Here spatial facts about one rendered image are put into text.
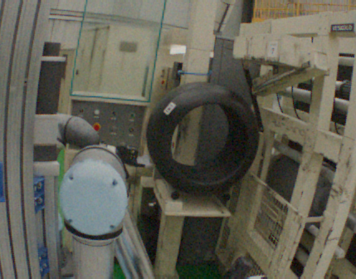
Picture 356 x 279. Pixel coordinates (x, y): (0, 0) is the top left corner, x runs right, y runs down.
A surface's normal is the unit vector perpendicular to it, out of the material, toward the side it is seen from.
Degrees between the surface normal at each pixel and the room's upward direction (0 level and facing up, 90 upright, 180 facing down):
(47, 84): 90
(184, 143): 90
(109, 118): 90
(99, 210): 83
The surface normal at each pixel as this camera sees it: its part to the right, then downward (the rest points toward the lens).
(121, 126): 0.21, 0.23
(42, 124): 0.56, 0.25
